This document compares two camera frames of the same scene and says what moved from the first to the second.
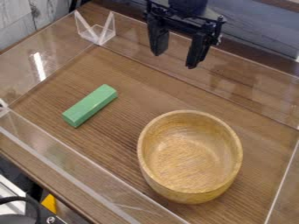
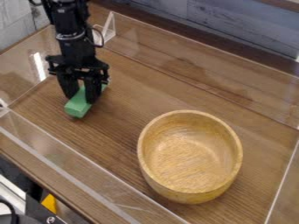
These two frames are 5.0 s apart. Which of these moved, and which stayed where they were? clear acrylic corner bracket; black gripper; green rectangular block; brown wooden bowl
Moved: green rectangular block; black gripper
Stayed: clear acrylic corner bracket; brown wooden bowl
